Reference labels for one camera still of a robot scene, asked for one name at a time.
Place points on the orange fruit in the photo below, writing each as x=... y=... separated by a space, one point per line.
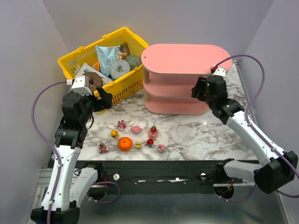
x=125 y=144

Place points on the pink bear donut toy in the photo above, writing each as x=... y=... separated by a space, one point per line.
x=153 y=132

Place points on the black front mounting rail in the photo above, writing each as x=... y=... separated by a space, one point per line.
x=163 y=177

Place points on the orange snack packet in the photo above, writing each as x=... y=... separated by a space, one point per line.
x=97 y=66

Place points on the small yellow minion toy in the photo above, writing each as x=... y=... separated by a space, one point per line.
x=138 y=145

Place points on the pink figure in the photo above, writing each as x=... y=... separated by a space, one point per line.
x=161 y=148

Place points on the green melon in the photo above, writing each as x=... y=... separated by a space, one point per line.
x=133 y=61

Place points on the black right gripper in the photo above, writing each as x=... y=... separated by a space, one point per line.
x=205 y=91

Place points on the brown striped wrapped roll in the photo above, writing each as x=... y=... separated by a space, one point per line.
x=94 y=81

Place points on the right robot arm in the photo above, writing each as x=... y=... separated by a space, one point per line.
x=276 y=167

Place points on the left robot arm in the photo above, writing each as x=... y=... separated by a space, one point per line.
x=61 y=204

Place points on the pink round planet toy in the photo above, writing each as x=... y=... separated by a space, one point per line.
x=136 y=129

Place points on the pink bear toy front left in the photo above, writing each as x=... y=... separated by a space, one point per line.
x=103 y=148

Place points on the brown snack bag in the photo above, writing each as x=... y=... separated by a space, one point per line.
x=124 y=51

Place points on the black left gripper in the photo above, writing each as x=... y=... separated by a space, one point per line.
x=95 y=100

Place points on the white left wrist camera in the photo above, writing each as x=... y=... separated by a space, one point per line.
x=80 y=85

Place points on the yellow duck toy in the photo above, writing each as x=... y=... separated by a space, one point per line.
x=114 y=134

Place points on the pink three-tier wooden shelf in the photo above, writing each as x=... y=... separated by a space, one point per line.
x=170 y=71

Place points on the white and blue box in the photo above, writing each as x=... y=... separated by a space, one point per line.
x=87 y=68

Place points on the grey paper-wrapped roll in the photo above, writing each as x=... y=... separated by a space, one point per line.
x=119 y=68

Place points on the light blue cassava chips bag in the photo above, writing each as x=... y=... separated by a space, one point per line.
x=106 y=56

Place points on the yellow plastic shopping basket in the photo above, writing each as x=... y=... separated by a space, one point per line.
x=120 y=88

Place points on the red strawberry figure toy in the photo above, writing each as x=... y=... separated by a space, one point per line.
x=149 y=142

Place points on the pink bear strawberry toy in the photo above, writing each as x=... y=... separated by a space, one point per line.
x=121 y=124

